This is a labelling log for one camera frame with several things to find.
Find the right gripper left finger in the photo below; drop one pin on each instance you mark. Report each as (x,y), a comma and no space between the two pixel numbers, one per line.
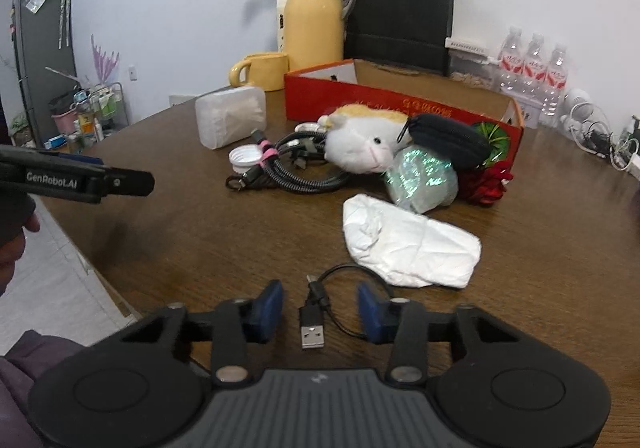
(234,324)

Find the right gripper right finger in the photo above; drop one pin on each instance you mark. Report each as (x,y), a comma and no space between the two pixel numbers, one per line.
(408,327)

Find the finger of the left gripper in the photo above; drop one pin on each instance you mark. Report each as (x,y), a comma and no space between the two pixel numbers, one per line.
(122,181)
(75,157)

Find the white cloth bag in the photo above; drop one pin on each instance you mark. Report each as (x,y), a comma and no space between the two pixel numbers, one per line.
(406,249)

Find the clear cotton swab container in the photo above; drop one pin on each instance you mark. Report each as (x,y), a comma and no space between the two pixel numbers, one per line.
(230,115)

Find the large white bottle cap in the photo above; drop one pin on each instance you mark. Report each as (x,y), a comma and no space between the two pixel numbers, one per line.
(244,157)

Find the red artificial rose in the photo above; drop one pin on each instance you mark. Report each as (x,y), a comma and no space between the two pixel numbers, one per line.
(484,186)

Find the dark blue zip pouch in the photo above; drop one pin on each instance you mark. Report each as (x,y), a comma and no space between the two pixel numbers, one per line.
(462,145)

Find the white yellow plush hamster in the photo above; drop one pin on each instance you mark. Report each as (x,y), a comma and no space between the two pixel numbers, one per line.
(362,140)

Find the person left hand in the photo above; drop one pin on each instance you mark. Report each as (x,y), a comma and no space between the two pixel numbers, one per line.
(11,252)

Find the storage rack with items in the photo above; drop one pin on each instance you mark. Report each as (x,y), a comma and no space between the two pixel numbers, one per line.
(84,117)

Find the dark refrigerator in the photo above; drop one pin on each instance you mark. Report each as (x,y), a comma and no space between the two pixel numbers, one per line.
(45,62)

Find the yellow ceramic mug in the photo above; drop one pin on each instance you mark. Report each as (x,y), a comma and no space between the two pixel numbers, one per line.
(264,70)

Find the red cardboard box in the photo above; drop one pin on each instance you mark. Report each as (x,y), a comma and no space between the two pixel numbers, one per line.
(319,90)

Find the small metal tin box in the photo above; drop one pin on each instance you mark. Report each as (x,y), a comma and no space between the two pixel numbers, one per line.
(531,109)

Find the clear snack container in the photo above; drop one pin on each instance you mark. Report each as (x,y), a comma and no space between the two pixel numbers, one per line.
(472,69)

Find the water bottle middle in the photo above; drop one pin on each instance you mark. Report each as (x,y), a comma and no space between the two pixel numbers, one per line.
(534,68)

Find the water bottle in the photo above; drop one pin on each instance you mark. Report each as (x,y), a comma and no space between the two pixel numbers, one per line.
(510,60)
(534,68)
(553,84)

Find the water bottle left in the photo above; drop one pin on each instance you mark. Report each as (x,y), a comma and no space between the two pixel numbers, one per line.
(510,60)

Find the water bottle right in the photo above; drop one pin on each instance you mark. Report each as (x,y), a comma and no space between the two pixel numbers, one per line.
(553,84)

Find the yellow thermos jug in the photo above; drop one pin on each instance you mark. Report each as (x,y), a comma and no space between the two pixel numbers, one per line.
(314,31)

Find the white flat box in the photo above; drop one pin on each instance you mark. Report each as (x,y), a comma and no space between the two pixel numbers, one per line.
(464,45)

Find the black paper shopping bag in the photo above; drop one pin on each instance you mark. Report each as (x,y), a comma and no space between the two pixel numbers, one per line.
(406,33)

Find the white round camera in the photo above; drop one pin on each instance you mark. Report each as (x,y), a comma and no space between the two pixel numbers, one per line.
(577,108)

